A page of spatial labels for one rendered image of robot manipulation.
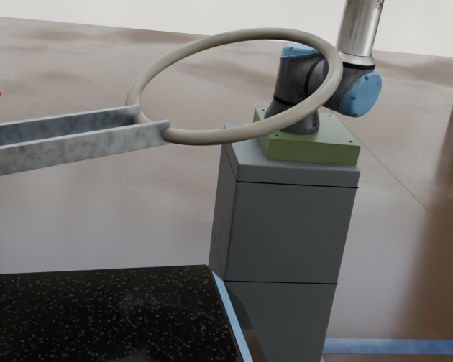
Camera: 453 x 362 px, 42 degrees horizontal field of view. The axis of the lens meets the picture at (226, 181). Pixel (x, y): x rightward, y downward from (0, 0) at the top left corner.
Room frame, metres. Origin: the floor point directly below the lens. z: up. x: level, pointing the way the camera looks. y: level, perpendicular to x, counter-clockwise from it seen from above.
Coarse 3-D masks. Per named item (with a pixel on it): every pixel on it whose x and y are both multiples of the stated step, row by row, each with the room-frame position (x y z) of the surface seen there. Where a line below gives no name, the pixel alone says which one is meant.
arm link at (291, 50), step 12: (288, 48) 1.89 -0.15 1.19; (300, 48) 1.87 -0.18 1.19; (312, 48) 1.89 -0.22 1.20; (288, 60) 1.88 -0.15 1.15; (300, 60) 1.86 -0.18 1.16; (312, 60) 1.86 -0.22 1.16; (288, 72) 1.88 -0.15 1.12; (300, 72) 1.85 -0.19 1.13; (312, 72) 1.82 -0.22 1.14; (276, 84) 1.92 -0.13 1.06; (288, 84) 1.87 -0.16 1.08; (300, 84) 1.84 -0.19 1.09; (288, 96) 1.87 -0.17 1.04; (300, 96) 1.87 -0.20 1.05
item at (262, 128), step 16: (224, 32) 1.54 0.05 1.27; (240, 32) 1.53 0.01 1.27; (256, 32) 1.52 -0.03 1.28; (272, 32) 1.50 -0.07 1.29; (288, 32) 1.47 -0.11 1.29; (304, 32) 1.45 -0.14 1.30; (176, 48) 1.50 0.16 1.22; (192, 48) 1.50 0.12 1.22; (208, 48) 1.52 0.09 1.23; (320, 48) 1.38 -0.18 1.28; (160, 64) 1.44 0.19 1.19; (336, 64) 1.27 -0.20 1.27; (144, 80) 1.37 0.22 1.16; (336, 80) 1.21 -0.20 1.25; (128, 96) 1.29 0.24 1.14; (320, 96) 1.16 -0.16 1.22; (288, 112) 1.11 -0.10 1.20; (304, 112) 1.12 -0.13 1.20; (240, 128) 1.09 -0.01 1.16; (256, 128) 1.09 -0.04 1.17; (272, 128) 1.09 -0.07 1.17; (192, 144) 1.10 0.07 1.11; (208, 144) 1.09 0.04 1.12
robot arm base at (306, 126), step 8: (272, 104) 1.92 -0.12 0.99; (280, 104) 1.89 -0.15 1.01; (288, 104) 1.87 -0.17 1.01; (296, 104) 1.87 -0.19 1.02; (272, 112) 1.90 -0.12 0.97; (280, 112) 1.88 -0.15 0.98; (304, 120) 1.86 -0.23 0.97; (312, 120) 1.88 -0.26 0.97; (288, 128) 1.85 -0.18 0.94; (296, 128) 1.85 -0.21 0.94; (304, 128) 1.86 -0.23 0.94; (312, 128) 1.88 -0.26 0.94
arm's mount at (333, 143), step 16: (256, 112) 2.04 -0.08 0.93; (320, 128) 1.95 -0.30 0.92; (336, 128) 1.97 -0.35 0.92; (272, 144) 1.78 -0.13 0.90; (288, 144) 1.79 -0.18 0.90; (304, 144) 1.80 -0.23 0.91; (320, 144) 1.81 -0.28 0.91; (336, 144) 1.82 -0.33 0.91; (352, 144) 1.83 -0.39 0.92; (288, 160) 1.79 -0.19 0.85; (304, 160) 1.80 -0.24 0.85; (320, 160) 1.81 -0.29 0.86; (336, 160) 1.82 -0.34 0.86; (352, 160) 1.83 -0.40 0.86
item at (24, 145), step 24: (24, 120) 1.06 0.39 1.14; (48, 120) 1.08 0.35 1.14; (72, 120) 1.11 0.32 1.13; (96, 120) 1.15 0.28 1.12; (120, 120) 1.18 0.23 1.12; (0, 144) 1.02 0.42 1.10; (24, 144) 0.94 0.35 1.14; (48, 144) 0.96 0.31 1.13; (72, 144) 0.99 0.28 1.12; (96, 144) 1.03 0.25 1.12; (120, 144) 1.06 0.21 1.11; (144, 144) 1.10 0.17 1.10; (0, 168) 0.91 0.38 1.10; (24, 168) 0.94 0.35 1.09
